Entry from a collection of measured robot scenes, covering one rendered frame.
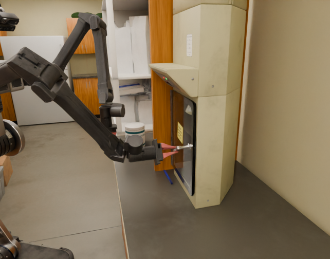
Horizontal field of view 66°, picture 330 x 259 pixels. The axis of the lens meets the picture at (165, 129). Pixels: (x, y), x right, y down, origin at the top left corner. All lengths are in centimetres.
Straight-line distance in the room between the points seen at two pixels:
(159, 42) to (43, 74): 59
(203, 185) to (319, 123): 49
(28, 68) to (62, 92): 11
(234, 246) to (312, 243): 27
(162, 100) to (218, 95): 40
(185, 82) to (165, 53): 38
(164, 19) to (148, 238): 92
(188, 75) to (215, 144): 29
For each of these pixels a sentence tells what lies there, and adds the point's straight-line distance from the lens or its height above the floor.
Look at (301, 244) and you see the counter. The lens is 105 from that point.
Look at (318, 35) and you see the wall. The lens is 110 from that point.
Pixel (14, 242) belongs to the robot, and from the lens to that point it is 204.
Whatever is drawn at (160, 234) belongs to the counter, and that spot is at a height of 94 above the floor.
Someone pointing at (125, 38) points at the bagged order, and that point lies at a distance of 223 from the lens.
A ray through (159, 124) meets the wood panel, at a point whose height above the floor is 121.
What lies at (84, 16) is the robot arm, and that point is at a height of 173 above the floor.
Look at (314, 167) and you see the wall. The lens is 113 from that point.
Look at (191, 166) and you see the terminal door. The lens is 102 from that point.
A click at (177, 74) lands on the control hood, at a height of 149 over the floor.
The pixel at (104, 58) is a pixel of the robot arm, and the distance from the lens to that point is 135.
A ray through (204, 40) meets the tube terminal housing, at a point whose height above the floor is 160.
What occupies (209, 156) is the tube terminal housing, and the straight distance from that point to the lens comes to 101.
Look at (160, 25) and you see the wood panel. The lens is 124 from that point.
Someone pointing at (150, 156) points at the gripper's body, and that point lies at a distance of 101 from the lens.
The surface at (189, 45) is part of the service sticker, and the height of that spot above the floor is 158.
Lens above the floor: 159
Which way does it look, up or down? 18 degrees down
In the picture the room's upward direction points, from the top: 1 degrees counter-clockwise
